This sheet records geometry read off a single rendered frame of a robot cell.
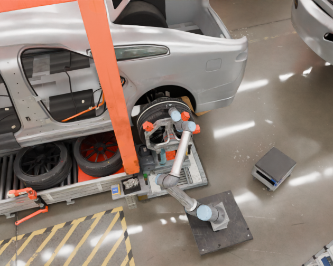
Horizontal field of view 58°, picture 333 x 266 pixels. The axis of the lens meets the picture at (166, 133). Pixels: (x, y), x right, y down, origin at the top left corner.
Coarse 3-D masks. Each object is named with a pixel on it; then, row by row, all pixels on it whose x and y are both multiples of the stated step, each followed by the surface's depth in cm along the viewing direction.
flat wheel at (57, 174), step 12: (48, 144) 388; (60, 144) 384; (24, 156) 378; (36, 156) 398; (60, 156) 372; (24, 168) 377; (60, 168) 362; (24, 180) 354; (36, 180) 352; (48, 180) 358; (60, 180) 372
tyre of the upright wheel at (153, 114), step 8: (152, 104) 331; (160, 104) 328; (176, 104) 330; (144, 112) 332; (152, 112) 325; (160, 112) 321; (136, 120) 349; (144, 120) 328; (152, 120) 324; (192, 120) 340; (144, 136) 342; (144, 144) 355
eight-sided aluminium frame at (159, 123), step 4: (160, 120) 320; (164, 120) 322; (168, 120) 323; (172, 120) 320; (156, 124) 320; (160, 124) 318; (164, 124) 320; (168, 124) 322; (156, 128) 322; (144, 132) 332; (148, 132) 327; (152, 132) 326; (148, 136) 329; (148, 140) 336; (148, 144) 341; (152, 144) 351; (152, 148) 349; (164, 148) 362
